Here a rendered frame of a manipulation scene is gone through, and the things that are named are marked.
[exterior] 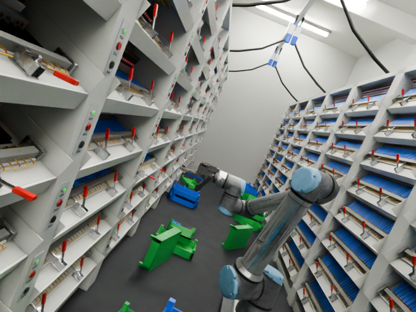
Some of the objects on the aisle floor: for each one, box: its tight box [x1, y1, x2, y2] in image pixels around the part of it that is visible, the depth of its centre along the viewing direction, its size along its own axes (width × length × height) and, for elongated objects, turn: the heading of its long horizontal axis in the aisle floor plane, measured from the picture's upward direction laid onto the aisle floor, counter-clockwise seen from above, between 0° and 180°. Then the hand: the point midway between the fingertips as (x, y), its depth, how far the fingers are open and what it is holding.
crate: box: [167, 218, 196, 240], centre depth 242 cm, size 30×20×8 cm
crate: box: [221, 223, 254, 250], centre depth 275 cm, size 8×30×20 cm, turn 69°
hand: (182, 168), depth 176 cm, fingers open, 6 cm apart
